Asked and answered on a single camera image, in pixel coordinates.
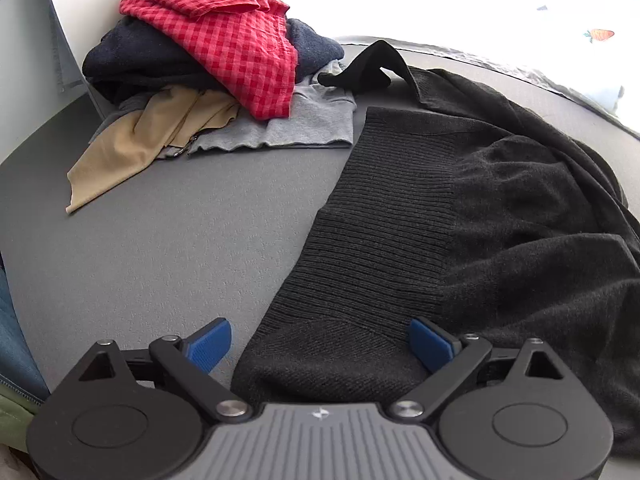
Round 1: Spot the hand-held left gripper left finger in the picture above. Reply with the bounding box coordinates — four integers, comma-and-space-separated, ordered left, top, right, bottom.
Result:
64, 317, 254, 424

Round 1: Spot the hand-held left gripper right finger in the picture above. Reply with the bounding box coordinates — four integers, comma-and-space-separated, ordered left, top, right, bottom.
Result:
391, 317, 568, 424

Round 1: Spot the dark grey knitted sweater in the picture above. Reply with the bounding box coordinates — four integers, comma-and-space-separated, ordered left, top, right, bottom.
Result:
231, 66, 640, 458

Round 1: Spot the grey mat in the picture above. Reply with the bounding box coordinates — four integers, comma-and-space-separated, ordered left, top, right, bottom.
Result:
0, 35, 640, 413

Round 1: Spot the blue denim cloth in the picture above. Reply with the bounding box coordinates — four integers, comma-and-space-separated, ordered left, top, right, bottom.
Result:
0, 255, 51, 406

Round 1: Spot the beige garment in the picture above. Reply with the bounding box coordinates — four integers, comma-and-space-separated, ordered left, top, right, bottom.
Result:
65, 85, 240, 215

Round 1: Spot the green cloth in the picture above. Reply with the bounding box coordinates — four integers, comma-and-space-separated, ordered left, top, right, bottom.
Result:
0, 382, 40, 453

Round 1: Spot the light grey garment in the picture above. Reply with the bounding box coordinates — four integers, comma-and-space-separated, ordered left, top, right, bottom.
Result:
89, 59, 357, 160

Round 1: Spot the black garment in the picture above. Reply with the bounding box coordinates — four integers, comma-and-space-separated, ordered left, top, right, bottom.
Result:
318, 40, 417, 94

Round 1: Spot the navy blue garment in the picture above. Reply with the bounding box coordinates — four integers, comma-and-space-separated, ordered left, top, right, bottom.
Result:
81, 16, 346, 106

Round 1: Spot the white printed sheet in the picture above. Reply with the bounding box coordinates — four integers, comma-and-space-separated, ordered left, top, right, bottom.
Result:
335, 0, 640, 136

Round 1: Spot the red checkered shirt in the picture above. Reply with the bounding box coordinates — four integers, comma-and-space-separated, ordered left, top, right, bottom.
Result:
119, 0, 300, 121

